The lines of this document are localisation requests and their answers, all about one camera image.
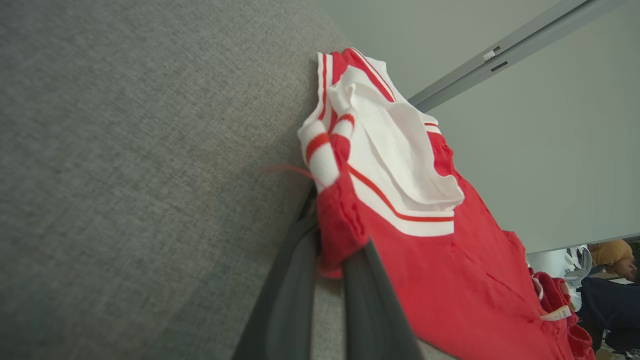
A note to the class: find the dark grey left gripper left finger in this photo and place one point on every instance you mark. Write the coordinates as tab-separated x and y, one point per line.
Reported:
285	310

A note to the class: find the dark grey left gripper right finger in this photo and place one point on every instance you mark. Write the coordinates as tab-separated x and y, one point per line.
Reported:
372	320

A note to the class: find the red white numbered jersey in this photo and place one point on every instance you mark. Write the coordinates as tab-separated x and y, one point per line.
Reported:
425	280

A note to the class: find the red shorts white side stripe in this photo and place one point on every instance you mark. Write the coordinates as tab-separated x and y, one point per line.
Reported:
555	292

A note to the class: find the white grey background equipment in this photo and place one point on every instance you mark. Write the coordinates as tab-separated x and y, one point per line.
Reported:
550	260

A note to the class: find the grey fabric sofa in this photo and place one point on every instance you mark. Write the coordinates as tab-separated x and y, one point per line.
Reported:
125	175

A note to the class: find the grey partition post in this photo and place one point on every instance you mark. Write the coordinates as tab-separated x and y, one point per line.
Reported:
500	55

